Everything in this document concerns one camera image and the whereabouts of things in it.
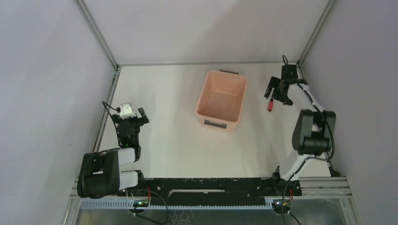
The pink plastic bin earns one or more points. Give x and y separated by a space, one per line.
221 100

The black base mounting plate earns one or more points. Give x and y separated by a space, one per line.
206 200

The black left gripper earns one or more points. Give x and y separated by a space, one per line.
132 121

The controller board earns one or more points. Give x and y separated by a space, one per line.
140 203
279 204

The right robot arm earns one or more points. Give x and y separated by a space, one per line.
313 134

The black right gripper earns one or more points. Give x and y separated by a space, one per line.
282 85

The left controller board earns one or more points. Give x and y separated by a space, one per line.
140 203

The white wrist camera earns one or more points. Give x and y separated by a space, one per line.
126 111

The right controller board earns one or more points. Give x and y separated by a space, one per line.
279 204

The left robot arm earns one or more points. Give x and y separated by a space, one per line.
100 173

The red handled screwdriver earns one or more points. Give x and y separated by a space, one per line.
271 104

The aluminium frame rail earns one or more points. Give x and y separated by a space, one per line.
317 186

